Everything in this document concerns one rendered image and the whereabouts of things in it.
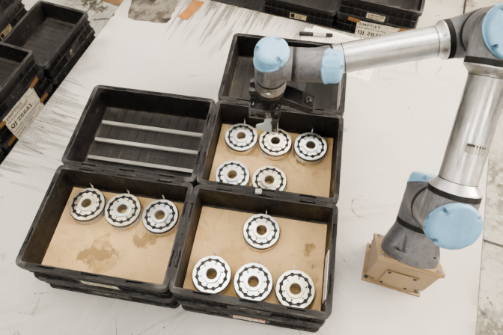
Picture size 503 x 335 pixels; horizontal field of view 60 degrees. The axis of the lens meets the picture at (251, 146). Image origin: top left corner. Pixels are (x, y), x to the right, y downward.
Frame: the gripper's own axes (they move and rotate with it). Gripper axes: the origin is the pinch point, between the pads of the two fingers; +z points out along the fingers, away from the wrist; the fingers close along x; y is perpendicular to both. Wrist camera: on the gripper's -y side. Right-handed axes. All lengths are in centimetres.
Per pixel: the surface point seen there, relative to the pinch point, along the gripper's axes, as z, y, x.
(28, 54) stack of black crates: 48, 115, -42
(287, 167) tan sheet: 16.3, -4.5, 6.5
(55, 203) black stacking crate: 7, 59, 30
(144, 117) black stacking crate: 18.4, 44.7, -5.2
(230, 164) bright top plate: 13.0, 12.6, 9.1
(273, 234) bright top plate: 9.6, -3.1, 29.3
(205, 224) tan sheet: 12.9, 16.7, 28.6
